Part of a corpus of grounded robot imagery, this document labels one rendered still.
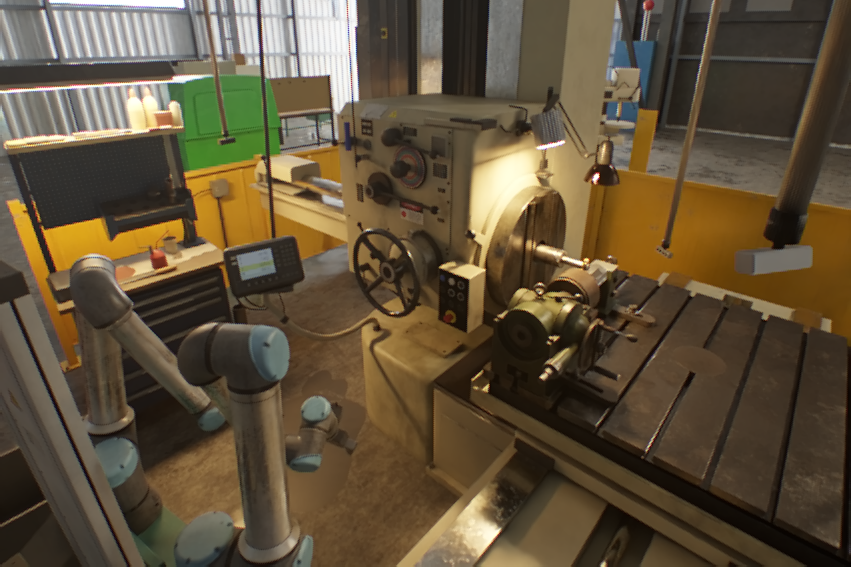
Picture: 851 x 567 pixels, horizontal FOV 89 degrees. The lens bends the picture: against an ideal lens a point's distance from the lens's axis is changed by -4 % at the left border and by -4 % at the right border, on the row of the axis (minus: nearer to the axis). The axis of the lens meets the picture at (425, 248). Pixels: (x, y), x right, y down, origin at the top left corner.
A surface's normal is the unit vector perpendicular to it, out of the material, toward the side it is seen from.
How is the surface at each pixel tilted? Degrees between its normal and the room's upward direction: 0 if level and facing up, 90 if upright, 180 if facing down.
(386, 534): 0
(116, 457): 5
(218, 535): 5
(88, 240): 90
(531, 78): 90
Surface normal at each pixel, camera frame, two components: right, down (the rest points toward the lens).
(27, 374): 0.86, 0.20
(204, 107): 0.74, 0.18
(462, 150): -0.67, 0.30
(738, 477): 0.00, -0.91
